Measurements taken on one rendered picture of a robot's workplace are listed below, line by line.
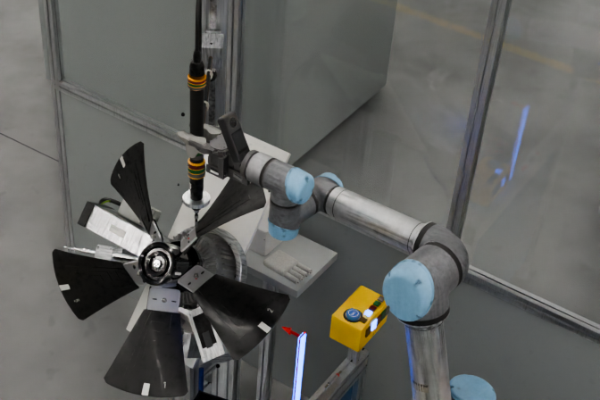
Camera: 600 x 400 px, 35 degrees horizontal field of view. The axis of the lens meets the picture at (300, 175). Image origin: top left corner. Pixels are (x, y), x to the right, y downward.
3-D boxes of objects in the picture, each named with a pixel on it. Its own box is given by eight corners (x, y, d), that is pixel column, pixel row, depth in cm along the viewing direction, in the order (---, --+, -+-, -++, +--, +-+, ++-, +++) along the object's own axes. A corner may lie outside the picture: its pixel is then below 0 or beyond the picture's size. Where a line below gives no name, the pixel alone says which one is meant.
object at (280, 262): (279, 253, 321) (279, 247, 320) (312, 273, 314) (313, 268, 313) (262, 265, 316) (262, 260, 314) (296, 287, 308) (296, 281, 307)
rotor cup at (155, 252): (148, 279, 273) (123, 276, 261) (170, 233, 273) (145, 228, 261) (188, 302, 267) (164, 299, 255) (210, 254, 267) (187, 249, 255)
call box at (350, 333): (357, 310, 286) (361, 283, 280) (386, 325, 282) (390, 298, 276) (328, 341, 275) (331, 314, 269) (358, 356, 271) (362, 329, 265)
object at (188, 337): (183, 355, 282) (187, 331, 283) (201, 358, 280) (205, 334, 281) (169, 354, 275) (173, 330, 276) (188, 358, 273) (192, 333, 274)
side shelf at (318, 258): (251, 217, 340) (251, 211, 338) (337, 259, 325) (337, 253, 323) (208, 252, 324) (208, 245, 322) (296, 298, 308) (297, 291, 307)
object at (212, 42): (201, 53, 297) (201, 29, 292) (223, 54, 297) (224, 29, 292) (198, 70, 288) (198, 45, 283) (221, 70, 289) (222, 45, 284)
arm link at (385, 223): (492, 231, 212) (320, 159, 239) (464, 254, 205) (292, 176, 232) (487, 274, 218) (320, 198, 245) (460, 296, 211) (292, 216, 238)
